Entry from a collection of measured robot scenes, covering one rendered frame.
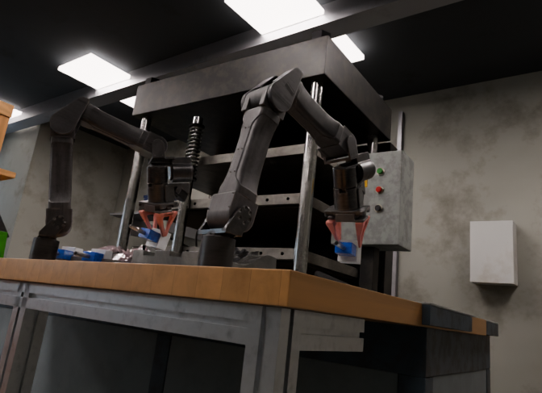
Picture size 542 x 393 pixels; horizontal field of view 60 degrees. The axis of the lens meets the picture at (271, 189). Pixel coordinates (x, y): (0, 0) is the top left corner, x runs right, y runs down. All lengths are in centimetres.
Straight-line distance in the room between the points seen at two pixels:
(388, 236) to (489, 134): 295
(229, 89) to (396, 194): 102
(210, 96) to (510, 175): 294
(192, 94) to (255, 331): 216
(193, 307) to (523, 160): 417
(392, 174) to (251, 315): 150
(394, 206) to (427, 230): 270
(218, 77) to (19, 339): 185
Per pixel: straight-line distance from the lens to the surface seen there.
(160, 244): 139
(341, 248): 113
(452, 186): 468
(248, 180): 88
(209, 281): 58
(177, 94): 272
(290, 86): 99
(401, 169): 199
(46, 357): 168
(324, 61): 218
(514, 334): 437
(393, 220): 194
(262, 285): 53
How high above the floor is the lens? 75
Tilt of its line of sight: 15 degrees up
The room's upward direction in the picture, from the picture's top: 7 degrees clockwise
